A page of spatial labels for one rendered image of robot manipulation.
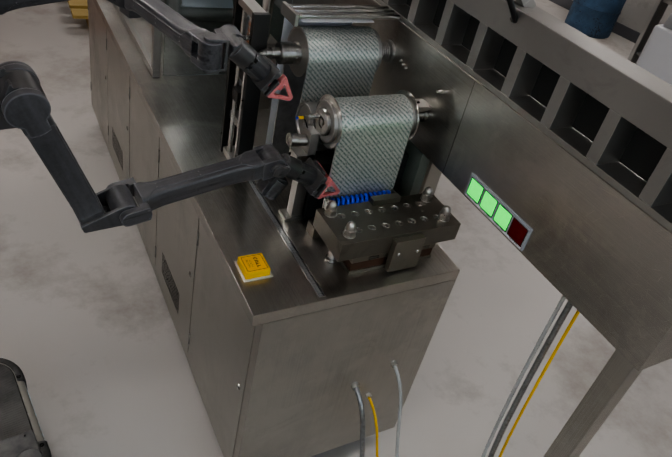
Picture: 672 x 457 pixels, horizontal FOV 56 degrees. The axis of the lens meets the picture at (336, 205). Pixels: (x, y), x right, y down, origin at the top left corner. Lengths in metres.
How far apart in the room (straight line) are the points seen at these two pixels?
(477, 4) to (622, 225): 0.68
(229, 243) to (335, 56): 0.62
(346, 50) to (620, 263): 0.95
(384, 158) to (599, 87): 0.65
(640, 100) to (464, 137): 0.54
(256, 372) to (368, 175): 0.64
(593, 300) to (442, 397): 1.35
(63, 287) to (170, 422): 0.83
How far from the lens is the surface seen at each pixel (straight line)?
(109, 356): 2.69
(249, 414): 1.96
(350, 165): 1.78
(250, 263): 1.72
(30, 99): 1.21
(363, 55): 1.92
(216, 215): 1.90
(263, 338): 1.70
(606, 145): 1.47
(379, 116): 1.75
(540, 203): 1.60
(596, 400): 1.86
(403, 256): 1.80
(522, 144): 1.62
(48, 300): 2.92
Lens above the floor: 2.07
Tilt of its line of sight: 35 degrees down
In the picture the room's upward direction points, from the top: 14 degrees clockwise
